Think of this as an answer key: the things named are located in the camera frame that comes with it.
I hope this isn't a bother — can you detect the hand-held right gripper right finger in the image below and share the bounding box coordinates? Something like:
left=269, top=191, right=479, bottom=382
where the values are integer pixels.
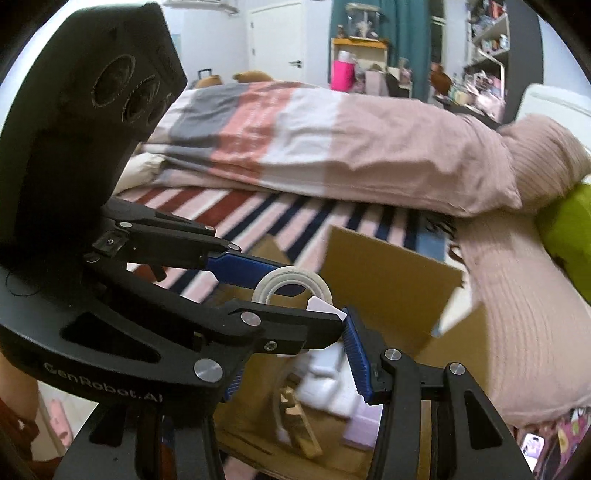
left=341, top=307, right=534, bottom=480

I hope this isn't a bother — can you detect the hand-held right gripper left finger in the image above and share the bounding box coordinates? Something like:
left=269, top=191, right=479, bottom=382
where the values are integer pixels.
left=53, top=367, right=245, bottom=480

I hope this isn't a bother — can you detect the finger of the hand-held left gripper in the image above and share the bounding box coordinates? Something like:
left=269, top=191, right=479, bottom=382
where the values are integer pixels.
left=83, top=253, right=347, bottom=357
left=99, top=198, right=303, bottom=298

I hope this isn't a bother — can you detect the white charger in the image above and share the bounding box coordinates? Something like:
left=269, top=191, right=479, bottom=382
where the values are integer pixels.
left=302, top=351, right=345, bottom=379

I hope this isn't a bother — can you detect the white adapter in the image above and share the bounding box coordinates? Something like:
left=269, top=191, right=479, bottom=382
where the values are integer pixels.
left=300, top=374, right=365, bottom=418

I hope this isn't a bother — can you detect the clear tape roll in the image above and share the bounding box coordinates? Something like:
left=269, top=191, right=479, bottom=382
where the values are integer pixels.
left=252, top=267, right=348, bottom=325

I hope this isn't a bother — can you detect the purple rectangular box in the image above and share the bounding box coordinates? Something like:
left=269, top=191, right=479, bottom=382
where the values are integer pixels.
left=344, top=397, right=384, bottom=450

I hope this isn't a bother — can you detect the golden hair clip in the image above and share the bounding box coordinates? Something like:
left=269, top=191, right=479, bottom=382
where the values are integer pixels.
left=274, top=385, right=324, bottom=460

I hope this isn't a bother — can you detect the brown cardboard box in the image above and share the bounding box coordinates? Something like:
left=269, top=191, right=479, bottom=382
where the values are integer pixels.
left=212, top=225, right=490, bottom=480

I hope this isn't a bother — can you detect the person's left forearm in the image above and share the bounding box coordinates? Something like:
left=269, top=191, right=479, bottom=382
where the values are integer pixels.
left=0, top=353, right=42, bottom=462

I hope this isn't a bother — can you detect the cream blanket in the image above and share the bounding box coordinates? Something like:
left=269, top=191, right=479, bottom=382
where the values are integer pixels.
left=113, top=152, right=171, bottom=195

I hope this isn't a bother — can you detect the pink ribbed pillow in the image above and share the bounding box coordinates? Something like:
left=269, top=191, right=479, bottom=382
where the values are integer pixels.
left=455, top=210, right=591, bottom=428
left=499, top=114, right=591, bottom=215

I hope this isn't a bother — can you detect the pink grey striped duvet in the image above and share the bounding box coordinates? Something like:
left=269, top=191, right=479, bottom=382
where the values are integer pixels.
left=139, top=80, right=522, bottom=217

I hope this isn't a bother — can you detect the pink slipper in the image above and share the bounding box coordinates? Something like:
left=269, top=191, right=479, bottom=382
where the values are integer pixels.
left=46, top=399, right=75, bottom=446

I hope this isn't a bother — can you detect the purple small case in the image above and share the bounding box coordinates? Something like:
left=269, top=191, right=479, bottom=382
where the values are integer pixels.
left=521, top=434, right=546, bottom=459

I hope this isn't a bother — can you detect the bright pink bag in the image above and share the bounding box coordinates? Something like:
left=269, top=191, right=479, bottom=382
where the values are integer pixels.
left=331, top=59, right=356, bottom=92

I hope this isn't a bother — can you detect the colourful printed cloth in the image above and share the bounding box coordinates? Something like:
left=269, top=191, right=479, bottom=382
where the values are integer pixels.
left=515, top=406, right=585, bottom=480

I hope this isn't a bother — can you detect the white door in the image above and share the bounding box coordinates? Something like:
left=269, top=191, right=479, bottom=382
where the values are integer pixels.
left=247, top=0, right=305, bottom=86

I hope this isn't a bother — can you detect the green pillow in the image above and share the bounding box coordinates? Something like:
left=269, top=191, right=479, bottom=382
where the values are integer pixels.
left=536, top=182, right=591, bottom=305

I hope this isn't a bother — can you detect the yellow white shelf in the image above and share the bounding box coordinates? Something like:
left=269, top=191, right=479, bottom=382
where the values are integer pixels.
left=331, top=38, right=389, bottom=88

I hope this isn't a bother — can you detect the glass display case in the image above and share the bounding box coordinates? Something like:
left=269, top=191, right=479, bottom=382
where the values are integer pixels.
left=344, top=4, right=384, bottom=40

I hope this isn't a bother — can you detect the reddish brown plush toy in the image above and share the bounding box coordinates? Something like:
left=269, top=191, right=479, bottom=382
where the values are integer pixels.
left=429, top=64, right=453, bottom=95

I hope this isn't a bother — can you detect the teal curtain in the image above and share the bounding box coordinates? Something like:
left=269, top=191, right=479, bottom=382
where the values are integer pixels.
left=329, top=0, right=432, bottom=100

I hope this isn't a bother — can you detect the white headboard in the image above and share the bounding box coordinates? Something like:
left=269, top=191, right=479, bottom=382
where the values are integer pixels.
left=515, top=83, right=591, bottom=139

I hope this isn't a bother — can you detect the dark bookshelf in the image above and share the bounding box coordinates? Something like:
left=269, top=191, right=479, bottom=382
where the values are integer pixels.
left=462, top=0, right=543, bottom=125

